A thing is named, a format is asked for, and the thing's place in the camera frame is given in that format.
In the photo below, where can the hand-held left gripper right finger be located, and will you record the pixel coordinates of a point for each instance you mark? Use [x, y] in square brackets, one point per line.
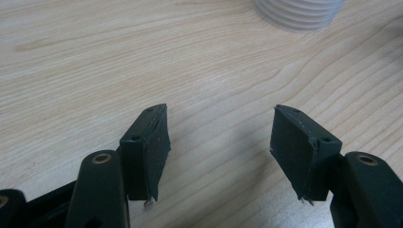
[301, 155]

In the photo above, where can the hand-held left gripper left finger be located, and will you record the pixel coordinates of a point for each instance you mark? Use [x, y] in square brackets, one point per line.
[144, 158]

